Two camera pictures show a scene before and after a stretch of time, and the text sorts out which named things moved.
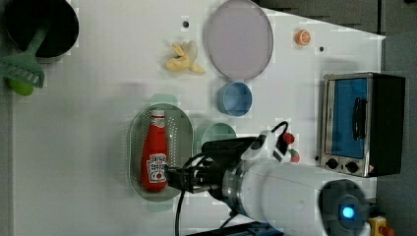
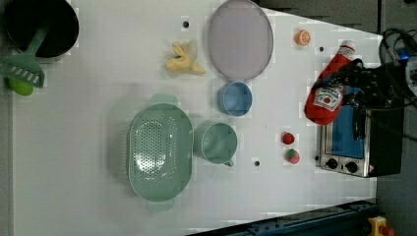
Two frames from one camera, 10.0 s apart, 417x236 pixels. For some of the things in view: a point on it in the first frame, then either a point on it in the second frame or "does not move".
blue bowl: [234, 98] does not move
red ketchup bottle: [154, 154] -> [324, 103]
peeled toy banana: [183, 58] does not move
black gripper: [207, 170] -> [378, 87]
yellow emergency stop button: [379, 226] does not move
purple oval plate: [240, 39] does not move
